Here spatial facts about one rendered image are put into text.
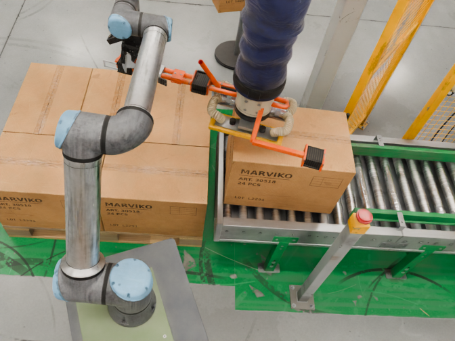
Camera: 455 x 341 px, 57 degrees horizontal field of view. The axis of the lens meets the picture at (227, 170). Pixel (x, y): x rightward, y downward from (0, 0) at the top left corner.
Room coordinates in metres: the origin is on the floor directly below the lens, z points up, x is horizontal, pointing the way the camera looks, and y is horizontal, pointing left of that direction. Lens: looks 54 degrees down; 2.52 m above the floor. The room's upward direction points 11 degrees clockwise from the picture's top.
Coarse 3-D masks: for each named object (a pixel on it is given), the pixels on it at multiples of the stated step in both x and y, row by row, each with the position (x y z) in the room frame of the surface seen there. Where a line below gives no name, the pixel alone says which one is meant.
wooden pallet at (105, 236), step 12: (12, 228) 1.01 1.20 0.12; (24, 228) 1.02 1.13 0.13; (36, 228) 1.03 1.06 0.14; (48, 228) 1.04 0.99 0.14; (108, 240) 1.09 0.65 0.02; (120, 240) 1.11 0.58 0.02; (132, 240) 1.13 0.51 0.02; (144, 240) 1.14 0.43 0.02; (156, 240) 1.16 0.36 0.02; (180, 240) 1.16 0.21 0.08; (192, 240) 1.17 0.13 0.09
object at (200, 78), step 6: (198, 72) 1.45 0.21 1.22; (204, 72) 1.45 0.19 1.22; (192, 78) 1.39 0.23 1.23; (198, 78) 1.41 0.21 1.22; (204, 78) 1.42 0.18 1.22; (192, 84) 1.36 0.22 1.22; (198, 84) 1.38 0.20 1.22; (204, 84) 1.38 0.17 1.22; (210, 84) 1.40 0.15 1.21; (192, 90) 1.36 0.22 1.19; (198, 90) 1.37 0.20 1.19; (204, 90) 1.37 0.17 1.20
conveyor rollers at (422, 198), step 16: (224, 144) 1.62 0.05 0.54; (224, 160) 1.50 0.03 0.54; (368, 160) 1.72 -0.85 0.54; (384, 160) 1.74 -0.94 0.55; (400, 160) 1.76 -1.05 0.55; (224, 176) 1.39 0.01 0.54; (384, 176) 1.63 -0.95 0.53; (400, 176) 1.65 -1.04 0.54; (416, 176) 1.67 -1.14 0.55; (432, 176) 1.69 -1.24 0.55; (352, 192) 1.45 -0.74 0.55; (416, 192) 1.56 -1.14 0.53; (432, 192) 1.57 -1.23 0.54; (448, 192) 1.59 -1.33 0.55; (224, 208) 1.18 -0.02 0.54; (240, 208) 1.20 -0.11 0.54; (256, 208) 1.22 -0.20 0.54; (272, 208) 1.24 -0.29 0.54; (336, 208) 1.32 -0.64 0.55; (352, 208) 1.34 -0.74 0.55; (384, 208) 1.38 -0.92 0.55; (400, 208) 1.40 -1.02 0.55; (384, 224) 1.28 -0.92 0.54; (416, 224) 1.32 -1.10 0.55
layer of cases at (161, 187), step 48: (48, 96) 1.72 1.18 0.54; (96, 96) 1.80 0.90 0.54; (192, 96) 1.97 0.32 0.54; (0, 144) 1.30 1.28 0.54; (48, 144) 1.37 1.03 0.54; (144, 144) 1.50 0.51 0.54; (192, 144) 1.57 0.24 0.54; (0, 192) 1.02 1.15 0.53; (48, 192) 1.06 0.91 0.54; (144, 192) 1.18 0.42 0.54; (192, 192) 1.24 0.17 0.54
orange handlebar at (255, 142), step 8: (168, 72) 1.43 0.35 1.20; (176, 72) 1.43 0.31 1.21; (184, 72) 1.44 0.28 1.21; (176, 80) 1.39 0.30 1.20; (184, 80) 1.39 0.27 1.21; (216, 88) 1.38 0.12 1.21; (232, 88) 1.41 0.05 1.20; (232, 96) 1.37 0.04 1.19; (272, 104) 1.35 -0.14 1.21; (280, 104) 1.36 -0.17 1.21; (288, 104) 1.37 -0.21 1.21; (256, 120) 1.23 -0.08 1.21; (256, 128) 1.19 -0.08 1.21; (256, 136) 1.15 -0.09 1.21; (256, 144) 1.11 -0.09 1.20; (264, 144) 1.11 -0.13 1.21; (272, 144) 1.12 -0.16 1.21; (288, 152) 1.10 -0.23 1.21; (296, 152) 1.10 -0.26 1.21
